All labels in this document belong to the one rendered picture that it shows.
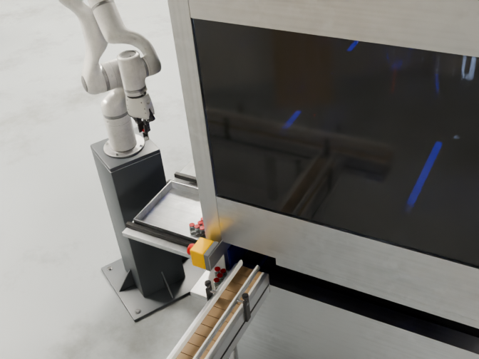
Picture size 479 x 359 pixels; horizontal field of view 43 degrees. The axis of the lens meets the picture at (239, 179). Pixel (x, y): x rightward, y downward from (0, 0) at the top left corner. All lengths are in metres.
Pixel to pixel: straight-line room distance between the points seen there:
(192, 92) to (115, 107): 1.02
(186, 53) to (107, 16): 0.72
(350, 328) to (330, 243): 0.36
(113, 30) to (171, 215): 0.72
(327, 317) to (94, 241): 1.99
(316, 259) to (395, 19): 0.82
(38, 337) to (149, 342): 0.57
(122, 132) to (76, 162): 1.70
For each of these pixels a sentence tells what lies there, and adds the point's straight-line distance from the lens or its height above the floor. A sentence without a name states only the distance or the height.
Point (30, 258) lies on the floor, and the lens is 3.79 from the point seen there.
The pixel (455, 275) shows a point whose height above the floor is 1.17.
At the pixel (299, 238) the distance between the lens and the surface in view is 1.87.
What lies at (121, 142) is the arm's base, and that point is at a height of 0.92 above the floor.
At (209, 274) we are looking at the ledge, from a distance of 2.15.
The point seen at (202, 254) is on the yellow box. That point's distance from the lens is 2.01.
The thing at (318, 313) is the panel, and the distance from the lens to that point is 2.08.
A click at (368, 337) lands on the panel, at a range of 2.07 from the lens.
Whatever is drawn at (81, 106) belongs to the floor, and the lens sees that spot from 5.14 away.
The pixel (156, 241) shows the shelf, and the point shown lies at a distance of 2.31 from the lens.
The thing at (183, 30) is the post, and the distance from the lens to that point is 1.66.
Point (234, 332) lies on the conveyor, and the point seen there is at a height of 0.91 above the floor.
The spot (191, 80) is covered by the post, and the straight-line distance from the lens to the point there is 1.72.
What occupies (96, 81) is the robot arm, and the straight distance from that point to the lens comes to 2.65.
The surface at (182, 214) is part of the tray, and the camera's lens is 2.40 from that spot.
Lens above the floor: 2.41
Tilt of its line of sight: 37 degrees down
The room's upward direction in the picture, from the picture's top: 6 degrees counter-clockwise
